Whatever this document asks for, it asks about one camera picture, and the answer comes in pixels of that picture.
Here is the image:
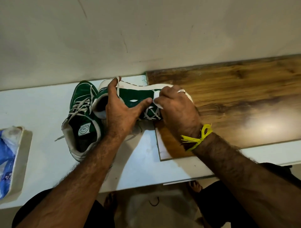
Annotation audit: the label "person's right hand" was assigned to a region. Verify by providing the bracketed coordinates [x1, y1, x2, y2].
[153, 85, 203, 144]

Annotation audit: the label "person's left hand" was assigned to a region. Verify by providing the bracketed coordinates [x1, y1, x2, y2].
[105, 76, 153, 141]

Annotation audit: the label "white shoelace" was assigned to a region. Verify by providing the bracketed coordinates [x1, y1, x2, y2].
[54, 85, 98, 142]
[115, 76, 163, 121]

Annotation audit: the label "green sneaker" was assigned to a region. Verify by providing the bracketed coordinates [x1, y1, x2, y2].
[92, 79, 194, 122]
[61, 80, 104, 163]

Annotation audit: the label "white wet wipe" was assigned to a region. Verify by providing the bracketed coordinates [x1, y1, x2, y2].
[153, 90, 164, 110]

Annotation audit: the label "person's right forearm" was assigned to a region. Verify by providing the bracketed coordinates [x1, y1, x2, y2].
[192, 132, 301, 228]

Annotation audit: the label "person's left forearm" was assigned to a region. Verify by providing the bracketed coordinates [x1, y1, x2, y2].
[15, 135, 125, 228]

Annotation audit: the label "person's right foot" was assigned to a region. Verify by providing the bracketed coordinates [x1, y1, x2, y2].
[188, 180, 203, 194]

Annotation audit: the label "person's foot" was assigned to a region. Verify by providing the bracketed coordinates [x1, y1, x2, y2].
[188, 180, 203, 194]
[103, 191, 118, 212]

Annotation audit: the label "person's left foot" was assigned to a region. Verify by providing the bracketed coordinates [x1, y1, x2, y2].
[103, 191, 118, 212]

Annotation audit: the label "blue wet wipe packet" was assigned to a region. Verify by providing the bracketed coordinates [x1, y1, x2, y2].
[0, 127, 23, 200]

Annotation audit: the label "yellow thread wristband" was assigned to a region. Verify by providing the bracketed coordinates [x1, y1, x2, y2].
[180, 124, 213, 152]

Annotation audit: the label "brown wooden board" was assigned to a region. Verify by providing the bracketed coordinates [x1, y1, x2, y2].
[145, 54, 301, 161]

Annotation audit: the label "black shorts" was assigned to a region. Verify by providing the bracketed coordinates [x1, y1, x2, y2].
[12, 162, 301, 228]

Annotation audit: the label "beige plastic tray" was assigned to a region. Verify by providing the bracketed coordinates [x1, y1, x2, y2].
[0, 126, 33, 205]

